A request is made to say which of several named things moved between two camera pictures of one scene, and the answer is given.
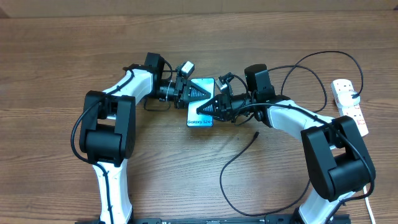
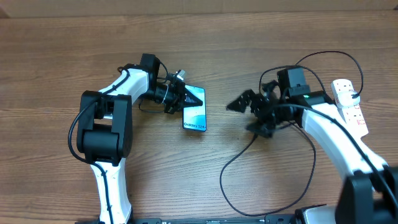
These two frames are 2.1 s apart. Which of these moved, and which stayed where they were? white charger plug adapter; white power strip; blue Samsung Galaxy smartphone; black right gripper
Moved: blue Samsung Galaxy smartphone; black right gripper
Stayed: white charger plug adapter; white power strip
